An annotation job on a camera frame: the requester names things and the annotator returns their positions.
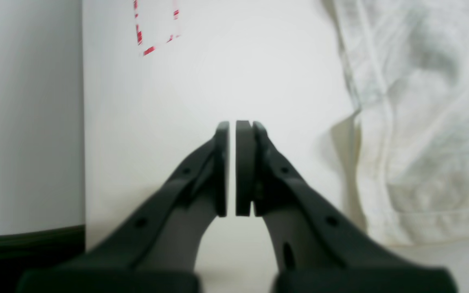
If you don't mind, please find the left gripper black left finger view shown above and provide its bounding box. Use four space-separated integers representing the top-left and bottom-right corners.
17 122 230 293

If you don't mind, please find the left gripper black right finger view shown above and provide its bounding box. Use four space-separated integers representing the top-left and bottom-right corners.
236 121 458 293

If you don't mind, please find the white T-shirt with yellow print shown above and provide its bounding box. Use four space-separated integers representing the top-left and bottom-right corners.
331 0 469 245

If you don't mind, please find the red tape rectangle marking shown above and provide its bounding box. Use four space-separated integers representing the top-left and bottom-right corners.
133 0 182 56

